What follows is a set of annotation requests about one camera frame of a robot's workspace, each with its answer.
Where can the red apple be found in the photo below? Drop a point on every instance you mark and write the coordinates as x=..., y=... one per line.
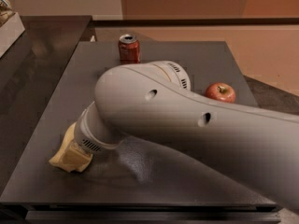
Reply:
x=221, y=92

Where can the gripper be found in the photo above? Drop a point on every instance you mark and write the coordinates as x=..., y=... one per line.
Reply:
x=84, y=138

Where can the red coke can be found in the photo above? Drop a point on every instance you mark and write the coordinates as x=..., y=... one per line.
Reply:
x=129, y=49

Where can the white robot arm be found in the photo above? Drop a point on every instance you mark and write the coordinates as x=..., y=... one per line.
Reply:
x=256, y=147

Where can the white box on counter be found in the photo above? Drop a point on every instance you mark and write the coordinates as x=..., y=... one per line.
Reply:
x=11, y=26

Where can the dark side counter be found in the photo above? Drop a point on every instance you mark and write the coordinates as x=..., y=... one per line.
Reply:
x=29, y=73

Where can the yellow sponge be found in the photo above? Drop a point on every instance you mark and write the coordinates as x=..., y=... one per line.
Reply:
x=68, y=137

